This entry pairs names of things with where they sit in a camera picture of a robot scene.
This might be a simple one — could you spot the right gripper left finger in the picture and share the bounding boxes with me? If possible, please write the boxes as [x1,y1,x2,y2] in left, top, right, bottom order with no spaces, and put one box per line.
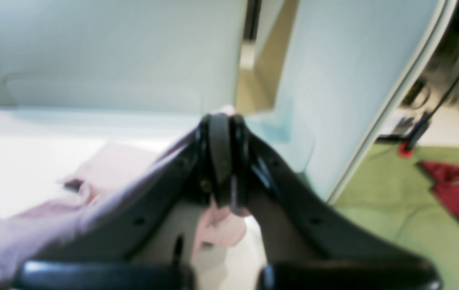
[12,114,232,290]

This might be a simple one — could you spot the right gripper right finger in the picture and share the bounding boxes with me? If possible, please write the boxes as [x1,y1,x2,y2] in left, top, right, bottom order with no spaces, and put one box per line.
[231,115,443,290]

